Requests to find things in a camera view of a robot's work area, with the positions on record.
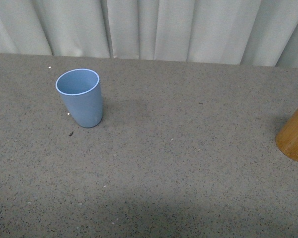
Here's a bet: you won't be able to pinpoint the light blue plastic cup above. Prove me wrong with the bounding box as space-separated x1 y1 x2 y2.
55 68 103 128

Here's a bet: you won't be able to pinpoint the wooden bamboo chopstick holder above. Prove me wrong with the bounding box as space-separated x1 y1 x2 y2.
275 108 298 161

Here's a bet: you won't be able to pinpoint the white pleated curtain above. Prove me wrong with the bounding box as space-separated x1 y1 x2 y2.
0 0 298 67

